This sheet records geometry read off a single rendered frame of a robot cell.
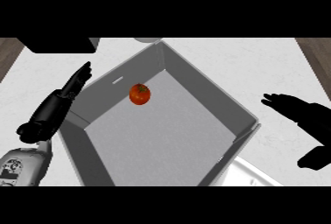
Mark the grey cardboard box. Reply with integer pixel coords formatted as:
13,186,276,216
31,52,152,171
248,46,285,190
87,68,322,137
56,39,263,187

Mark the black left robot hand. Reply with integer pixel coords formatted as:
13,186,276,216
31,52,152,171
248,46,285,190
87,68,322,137
14,60,93,144

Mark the pale round bowl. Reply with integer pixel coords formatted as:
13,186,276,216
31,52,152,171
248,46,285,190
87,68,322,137
133,38,164,44

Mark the white glossy tray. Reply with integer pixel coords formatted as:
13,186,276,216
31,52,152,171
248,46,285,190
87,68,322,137
214,155,285,187

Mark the black appliance block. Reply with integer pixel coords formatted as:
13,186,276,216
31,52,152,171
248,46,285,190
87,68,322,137
14,38,100,54

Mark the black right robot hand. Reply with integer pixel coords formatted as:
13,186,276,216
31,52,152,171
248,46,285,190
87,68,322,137
260,93,331,172

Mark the red tomato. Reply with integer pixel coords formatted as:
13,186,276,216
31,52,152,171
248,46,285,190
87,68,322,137
128,83,152,106

